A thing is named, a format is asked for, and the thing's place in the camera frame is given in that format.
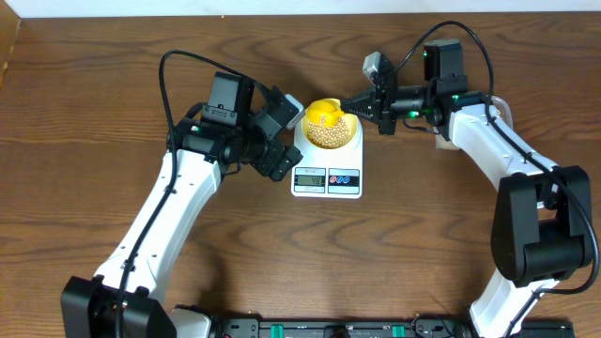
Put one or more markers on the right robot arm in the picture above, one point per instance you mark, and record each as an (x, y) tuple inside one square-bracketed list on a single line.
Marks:
[(542, 229)]

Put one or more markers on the soybeans in bowl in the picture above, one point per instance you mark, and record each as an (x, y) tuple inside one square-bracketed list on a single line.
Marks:
[(332, 137)]

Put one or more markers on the yellow plastic bowl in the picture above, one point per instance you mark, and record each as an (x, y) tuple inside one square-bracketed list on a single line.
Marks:
[(352, 118)]

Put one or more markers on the clear plastic soybean container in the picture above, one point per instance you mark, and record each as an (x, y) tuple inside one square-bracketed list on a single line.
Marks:
[(465, 124)]

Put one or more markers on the yellow plastic scoop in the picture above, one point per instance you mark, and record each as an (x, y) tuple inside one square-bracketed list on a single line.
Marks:
[(325, 112)]

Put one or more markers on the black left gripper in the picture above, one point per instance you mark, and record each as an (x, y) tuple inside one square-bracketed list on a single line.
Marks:
[(278, 160)]

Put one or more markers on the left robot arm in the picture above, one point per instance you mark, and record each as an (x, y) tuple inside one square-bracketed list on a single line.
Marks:
[(239, 124)]

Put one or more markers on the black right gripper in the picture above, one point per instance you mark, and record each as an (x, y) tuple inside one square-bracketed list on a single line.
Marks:
[(374, 105)]

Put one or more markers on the white digital kitchen scale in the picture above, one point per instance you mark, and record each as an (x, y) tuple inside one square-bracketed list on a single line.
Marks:
[(329, 172)]

